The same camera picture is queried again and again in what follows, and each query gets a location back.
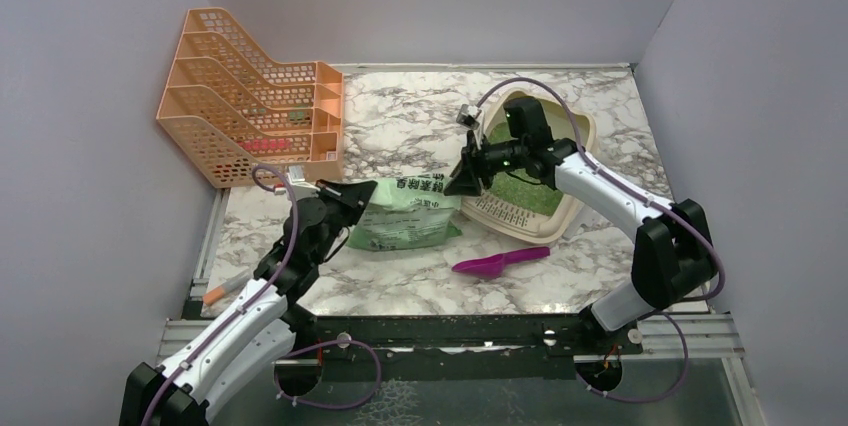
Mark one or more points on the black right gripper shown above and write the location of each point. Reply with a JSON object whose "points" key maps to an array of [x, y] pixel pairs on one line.
{"points": [[464, 182]]}

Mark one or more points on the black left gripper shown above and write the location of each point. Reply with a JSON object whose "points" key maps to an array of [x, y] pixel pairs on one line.
{"points": [[353, 196]]}

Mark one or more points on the beige plastic litter box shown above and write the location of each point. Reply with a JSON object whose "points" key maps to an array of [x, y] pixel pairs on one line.
{"points": [[519, 223]]}

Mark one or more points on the green litter bag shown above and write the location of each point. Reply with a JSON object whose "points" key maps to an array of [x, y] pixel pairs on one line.
{"points": [[407, 212]]}

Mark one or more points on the purple plastic litter scoop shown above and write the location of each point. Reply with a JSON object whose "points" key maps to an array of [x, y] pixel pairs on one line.
{"points": [[493, 266]]}

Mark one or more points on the white bag sealing clip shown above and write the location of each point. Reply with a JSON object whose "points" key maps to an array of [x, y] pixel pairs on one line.
{"points": [[576, 224]]}

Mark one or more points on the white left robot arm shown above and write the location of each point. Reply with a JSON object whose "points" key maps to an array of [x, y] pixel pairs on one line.
{"points": [[264, 322]]}

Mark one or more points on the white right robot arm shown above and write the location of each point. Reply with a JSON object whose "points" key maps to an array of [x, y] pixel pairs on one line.
{"points": [[673, 254]]}

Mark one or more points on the green litter pellets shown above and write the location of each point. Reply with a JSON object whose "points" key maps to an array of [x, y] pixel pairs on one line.
{"points": [[518, 189]]}

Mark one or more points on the orange mesh file rack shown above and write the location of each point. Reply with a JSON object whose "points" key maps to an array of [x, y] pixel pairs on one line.
{"points": [[229, 106]]}

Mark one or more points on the orange marker pen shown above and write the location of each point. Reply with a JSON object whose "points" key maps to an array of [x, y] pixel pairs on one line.
{"points": [[233, 284]]}

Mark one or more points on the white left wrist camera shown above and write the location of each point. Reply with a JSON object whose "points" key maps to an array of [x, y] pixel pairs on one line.
{"points": [[296, 187]]}

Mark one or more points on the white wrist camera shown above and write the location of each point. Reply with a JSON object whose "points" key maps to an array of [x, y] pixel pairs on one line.
{"points": [[471, 117], [296, 187]]}

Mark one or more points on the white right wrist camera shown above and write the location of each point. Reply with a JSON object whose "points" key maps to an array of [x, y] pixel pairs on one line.
{"points": [[471, 117]]}

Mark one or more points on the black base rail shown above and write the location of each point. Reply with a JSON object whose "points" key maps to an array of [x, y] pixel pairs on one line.
{"points": [[447, 347]]}

